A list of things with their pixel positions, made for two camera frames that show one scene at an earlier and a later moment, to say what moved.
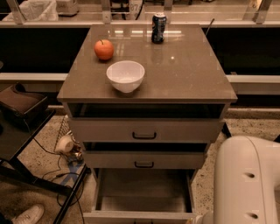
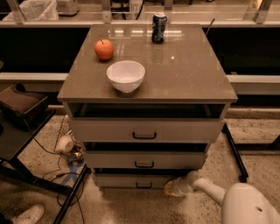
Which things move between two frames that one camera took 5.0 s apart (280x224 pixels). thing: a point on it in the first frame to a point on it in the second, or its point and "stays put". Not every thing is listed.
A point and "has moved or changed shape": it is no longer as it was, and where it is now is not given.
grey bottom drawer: x=143 y=196 has moved or changed shape
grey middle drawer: x=144 y=155 stays put
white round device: x=65 y=144 stays put
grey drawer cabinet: x=144 y=101 stays put
